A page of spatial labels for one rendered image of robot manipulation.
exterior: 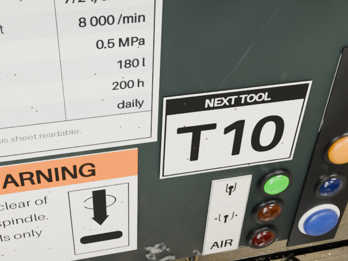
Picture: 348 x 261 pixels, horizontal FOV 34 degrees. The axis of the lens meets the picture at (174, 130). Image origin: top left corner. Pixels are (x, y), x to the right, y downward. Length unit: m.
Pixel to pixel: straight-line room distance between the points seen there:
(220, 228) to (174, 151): 0.10
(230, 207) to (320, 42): 0.15
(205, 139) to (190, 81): 0.05
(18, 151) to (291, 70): 0.18
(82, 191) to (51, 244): 0.06
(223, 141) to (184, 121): 0.04
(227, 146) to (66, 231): 0.13
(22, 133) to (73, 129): 0.03
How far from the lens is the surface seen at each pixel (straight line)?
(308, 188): 0.45
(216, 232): 0.45
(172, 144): 0.37
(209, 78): 0.34
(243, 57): 0.34
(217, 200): 0.42
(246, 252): 1.33
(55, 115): 0.33
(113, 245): 0.43
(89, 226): 0.41
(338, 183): 0.45
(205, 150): 0.38
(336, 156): 0.42
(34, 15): 0.30
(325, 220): 0.47
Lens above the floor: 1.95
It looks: 41 degrees down
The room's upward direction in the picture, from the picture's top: 4 degrees clockwise
